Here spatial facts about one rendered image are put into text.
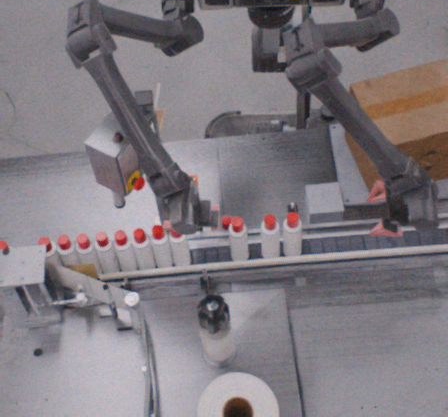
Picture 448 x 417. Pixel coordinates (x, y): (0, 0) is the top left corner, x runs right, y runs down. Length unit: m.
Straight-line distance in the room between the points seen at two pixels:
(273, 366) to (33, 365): 0.66
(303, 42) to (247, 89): 2.04
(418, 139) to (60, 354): 1.15
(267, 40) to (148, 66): 1.63
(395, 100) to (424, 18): 1.72
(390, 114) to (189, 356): 0.88
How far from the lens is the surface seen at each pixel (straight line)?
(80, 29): 2.29
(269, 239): 2.66
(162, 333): 2.71
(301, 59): 2.18
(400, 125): 2.75
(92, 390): 2.68
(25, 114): 4.29
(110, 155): 2.29
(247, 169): 3.00
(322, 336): 2.74
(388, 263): 2.81
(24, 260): 2.57
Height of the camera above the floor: 3.36
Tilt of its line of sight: 57 degrees down
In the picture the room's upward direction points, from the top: 8 degrees counter-clockwise
